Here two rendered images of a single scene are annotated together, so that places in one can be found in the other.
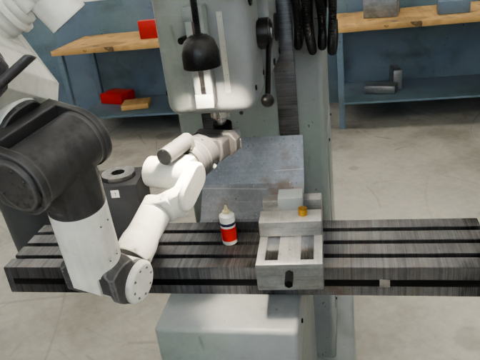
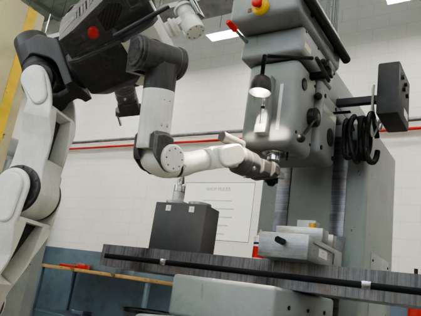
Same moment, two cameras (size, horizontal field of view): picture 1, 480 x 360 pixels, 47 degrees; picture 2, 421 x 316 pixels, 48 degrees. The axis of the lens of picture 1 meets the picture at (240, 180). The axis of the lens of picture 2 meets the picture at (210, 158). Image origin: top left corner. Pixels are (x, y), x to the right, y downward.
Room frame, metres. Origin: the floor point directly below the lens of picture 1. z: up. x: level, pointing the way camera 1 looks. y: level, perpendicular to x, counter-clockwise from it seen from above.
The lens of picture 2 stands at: (-0.31, -0.36, 0.80)
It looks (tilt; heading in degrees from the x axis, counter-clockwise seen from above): 16 degrees up; 22
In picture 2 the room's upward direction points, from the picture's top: 9 degrees clockwise
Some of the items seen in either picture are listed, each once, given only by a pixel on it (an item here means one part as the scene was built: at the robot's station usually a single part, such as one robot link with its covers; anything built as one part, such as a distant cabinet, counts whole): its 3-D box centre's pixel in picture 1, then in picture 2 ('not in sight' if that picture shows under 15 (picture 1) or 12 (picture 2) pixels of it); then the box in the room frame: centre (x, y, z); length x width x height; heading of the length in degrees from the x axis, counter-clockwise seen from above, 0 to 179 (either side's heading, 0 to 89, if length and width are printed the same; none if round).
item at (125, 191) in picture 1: (107, 206); (184, 228); (1.35, 0.37, 1.03); 0.22 x 0.12 x 0.20; 85
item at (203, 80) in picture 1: (201, 57); (265, 105); (1.14, 0.05, 1.44); 0.04 x 0.04 x 0.21; 78
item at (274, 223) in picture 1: (291, 223); (301, 234); (1.16, -0.11, 1.02); 0.15 x 0.06 x 0.04; 80
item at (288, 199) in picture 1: (291, 203); (307, 231); (1.21, -0.12, 1.04); 0.06 x 0.05 x 0.06; 80
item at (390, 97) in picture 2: not in sight; (395, 98); (1.47, -0.37, 1.62); 0.20 x 0.09 x 0.21; 168
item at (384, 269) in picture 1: (238, 256); (260, 274); (1.25, 0.03, 0.89); 1.24 x 0.23 x 0.08; 78
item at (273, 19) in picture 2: not in sight; (289, 31); (1.26, 0.02, 1.81); 0.47 x 0.26 x 0.16; 168
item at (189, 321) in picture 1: (243, 286); (257, 306); (1.25, 0.03, 0.79); 0.50 x 0.35 x 0.12; 168
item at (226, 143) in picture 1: (206, 150); (254, 167); (1.17, 0.07, 1.23); 0.13 x 0.12 x 0.10; 63
